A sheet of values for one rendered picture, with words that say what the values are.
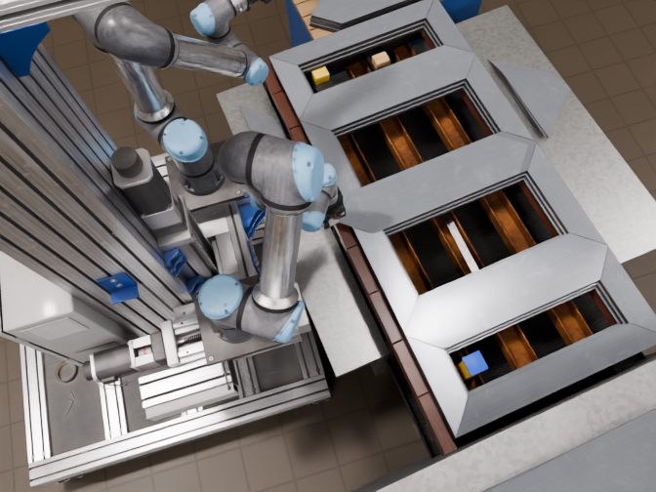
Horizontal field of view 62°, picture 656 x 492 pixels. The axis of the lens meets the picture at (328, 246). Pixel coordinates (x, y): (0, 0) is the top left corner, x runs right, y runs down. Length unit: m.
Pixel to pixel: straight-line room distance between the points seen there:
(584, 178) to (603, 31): 1.71
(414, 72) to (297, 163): 1.18
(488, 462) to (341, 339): 0.67
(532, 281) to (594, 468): 0.60
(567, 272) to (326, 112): 1.02
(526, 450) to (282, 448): 1.30
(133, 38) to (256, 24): 2.35
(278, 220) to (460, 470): 0.79
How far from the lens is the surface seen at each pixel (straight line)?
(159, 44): 1.37
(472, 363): 1.74
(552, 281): 1.91
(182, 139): 1.64
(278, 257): 1.26
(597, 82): 3.56
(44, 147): 1.03
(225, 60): 1.53
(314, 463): 2.57
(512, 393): 1.78
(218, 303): 1.39
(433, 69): 2.25
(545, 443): 1.59
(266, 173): 1.15
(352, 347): 1.93
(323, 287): 1.99
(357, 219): 1.88
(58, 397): 2.69
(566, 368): 1.84
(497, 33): 2.57
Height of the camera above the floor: 2.56
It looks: 67 degrees down
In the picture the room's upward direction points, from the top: 7 degrees counter-clockwise
